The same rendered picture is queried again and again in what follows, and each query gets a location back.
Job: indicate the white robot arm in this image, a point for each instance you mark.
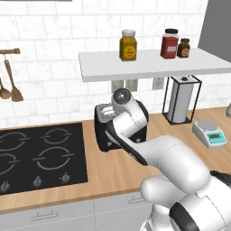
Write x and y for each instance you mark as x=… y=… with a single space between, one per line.
x=176 y=159

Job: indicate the black toaster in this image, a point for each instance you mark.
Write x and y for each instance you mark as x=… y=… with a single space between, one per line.
x=101 y=132

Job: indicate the white paper towel roll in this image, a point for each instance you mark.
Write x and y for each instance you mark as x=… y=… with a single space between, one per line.
x=180 y=99

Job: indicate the yellow jar with white lid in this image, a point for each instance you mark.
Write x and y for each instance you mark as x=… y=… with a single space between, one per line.
x=128 y=48

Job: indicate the grey hob knob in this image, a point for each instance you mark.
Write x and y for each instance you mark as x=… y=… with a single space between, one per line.
x=37 y=181
x=65 y=177
x=4 y=186

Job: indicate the red jar with black lid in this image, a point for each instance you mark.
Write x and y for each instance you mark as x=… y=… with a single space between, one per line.
x=169 y=45

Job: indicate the white kitchen scale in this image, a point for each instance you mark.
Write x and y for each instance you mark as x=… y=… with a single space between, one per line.
x=207 y=132

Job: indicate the small brown jar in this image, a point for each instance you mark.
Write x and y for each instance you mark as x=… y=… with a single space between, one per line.
x=183 y=49

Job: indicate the narrow grey drawer front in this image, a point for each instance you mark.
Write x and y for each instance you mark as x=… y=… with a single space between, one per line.
x=120 y=215

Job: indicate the black hob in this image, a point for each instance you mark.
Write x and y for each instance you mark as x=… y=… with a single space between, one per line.
x=27 y=162

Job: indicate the wooden spatula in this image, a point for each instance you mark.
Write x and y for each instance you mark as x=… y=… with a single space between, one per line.
x=15 y=93

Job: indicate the wide grey drawer front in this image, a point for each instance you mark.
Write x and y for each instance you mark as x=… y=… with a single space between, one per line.
x=69 y=218

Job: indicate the grey rounded object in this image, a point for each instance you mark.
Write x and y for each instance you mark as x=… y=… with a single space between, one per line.
x=229 y=110

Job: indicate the wooden spoon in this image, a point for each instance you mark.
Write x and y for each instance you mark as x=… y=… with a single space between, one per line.
x=3 y=91

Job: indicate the grey cabinet panel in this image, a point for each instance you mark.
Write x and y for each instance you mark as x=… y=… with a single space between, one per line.
x=218 y=27

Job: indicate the white wall outlet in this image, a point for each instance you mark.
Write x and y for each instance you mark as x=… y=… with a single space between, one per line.
x=117 y=85
x=131 y=85
x=158 y=83

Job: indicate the white wall shelf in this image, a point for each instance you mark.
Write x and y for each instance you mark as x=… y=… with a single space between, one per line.
x=156 y=66

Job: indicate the wooden utensil rail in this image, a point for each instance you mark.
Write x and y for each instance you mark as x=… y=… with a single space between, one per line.
x=10 y=51

